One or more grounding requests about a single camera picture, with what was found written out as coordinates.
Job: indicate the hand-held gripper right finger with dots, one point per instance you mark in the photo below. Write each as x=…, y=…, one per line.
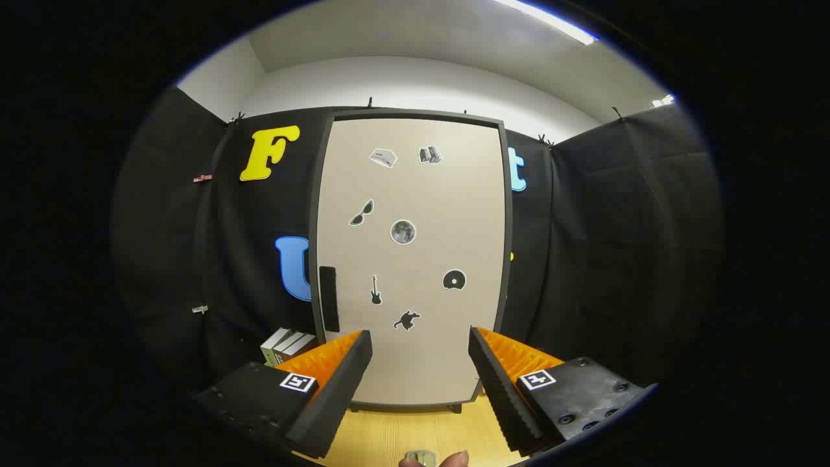
x=502, y=389

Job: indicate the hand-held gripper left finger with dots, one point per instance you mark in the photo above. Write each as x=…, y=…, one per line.
x=340, y=389

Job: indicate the small translucent greenish object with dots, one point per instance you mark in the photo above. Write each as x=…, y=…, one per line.
x=421, y=457

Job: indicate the brown book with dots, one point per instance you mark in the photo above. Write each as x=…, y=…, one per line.
x=286, y=347
x=299, y=346

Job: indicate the green book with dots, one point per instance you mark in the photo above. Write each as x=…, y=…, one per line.
x=271, y=347

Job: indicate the black backdrop cloth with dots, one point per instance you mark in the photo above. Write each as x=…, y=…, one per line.
x=583, y=259

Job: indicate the small ceiling light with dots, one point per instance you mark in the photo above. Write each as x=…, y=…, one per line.
x=664, y=100

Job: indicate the long ceiling light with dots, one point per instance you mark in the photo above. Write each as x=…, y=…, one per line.
x=551, y=21

